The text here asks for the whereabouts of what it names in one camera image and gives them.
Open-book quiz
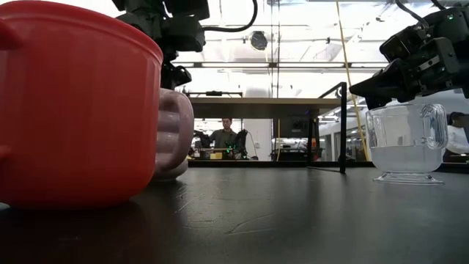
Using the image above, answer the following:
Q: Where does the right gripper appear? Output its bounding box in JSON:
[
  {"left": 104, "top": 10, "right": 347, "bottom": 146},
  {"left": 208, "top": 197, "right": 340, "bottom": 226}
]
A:
[{"left": 349, "top": 36, "right": 469, "bottom": 111}]

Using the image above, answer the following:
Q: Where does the yellow hanging cable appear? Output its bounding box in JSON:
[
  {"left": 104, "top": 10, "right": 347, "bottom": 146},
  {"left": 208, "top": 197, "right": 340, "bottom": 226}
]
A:
[{"left": 335, "top": 0, "right": 370, "bottom": 162}]

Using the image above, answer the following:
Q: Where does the clear glass footed cup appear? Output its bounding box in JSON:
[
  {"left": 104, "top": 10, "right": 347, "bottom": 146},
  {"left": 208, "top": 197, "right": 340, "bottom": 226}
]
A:
[{"left": 365, "top": 102, "right": 449, "bottom": 186}]

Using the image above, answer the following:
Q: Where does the wooden shelf with black frame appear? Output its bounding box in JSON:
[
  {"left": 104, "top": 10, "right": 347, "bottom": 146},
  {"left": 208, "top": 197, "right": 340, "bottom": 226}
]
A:
[{"left": 185, "top": 81, "right": 347, "bottom": 175}]

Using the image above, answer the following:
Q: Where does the red plastic mug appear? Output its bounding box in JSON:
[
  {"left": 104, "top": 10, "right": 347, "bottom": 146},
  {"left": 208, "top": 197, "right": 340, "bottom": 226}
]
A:
[{"left": 0, "top": 0, "right": 164, "bottom": 210}]

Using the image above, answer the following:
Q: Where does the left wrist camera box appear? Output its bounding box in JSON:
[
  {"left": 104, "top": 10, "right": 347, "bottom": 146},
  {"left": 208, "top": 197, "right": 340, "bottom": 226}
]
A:
[{"left": 163, "top": 0, "right": 210, "bottom": 21}]

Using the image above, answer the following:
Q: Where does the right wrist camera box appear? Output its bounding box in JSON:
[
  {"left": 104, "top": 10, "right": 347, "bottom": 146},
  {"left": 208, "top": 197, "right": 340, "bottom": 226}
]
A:
[{"left": 380, "top": 25, "right": 429, "bottom": 62}]

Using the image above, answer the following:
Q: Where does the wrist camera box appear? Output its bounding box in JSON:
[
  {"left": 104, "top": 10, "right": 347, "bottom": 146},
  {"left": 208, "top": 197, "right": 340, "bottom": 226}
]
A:
[
  {"left": 380, "top": 25, "right": 429, "bottom": 62},
  {"left": 163, "top": 0, "right": 210, "bottom": 21}
]

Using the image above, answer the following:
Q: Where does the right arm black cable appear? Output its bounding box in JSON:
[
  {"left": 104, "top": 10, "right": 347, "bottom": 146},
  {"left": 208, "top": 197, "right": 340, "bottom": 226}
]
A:
[{"left": 394, "top": 0, "right": 430, "bottom": 29}]

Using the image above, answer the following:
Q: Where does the black ceiling cable reel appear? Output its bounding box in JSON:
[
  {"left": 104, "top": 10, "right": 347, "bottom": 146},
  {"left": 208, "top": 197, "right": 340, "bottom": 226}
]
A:
[{"left": 249, "top": 30, "right": 270, "bottom": 52}]

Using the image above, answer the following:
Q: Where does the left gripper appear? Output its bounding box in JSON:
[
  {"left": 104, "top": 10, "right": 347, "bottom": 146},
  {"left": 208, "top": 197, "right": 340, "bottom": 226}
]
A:
[{"left": 116, "top": 7, "right": 206, "bottom": 91}]

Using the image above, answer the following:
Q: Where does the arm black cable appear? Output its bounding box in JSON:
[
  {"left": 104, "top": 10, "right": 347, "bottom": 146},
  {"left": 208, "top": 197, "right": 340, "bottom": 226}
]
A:
[
  {"left": 202, "top": 0, "right": 259, "bottom": 33},
  {"left": 394, "top": 0, "right": 430, "bottom": 29}
]

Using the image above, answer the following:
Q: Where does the pink ribbed ceramic mug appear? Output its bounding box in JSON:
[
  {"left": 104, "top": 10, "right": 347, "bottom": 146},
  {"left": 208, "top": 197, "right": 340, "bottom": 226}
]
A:
[{"left": 152, "top": 87, "right": 195, "bottom": 183}]

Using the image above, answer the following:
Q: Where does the person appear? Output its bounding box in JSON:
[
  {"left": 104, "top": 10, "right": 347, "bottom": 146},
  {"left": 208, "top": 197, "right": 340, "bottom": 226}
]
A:
[
  {"left": 442, "top": 111, "right": 469, "bottom": 163},
  {"left": 210, "top": 117, "right": 239, "bottom": 150}
]

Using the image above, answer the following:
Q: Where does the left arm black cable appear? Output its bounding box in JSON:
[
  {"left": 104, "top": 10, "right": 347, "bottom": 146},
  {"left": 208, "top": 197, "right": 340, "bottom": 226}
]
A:
[{"left": 202, "top": 0, "right": 259, "bottom": 33}]

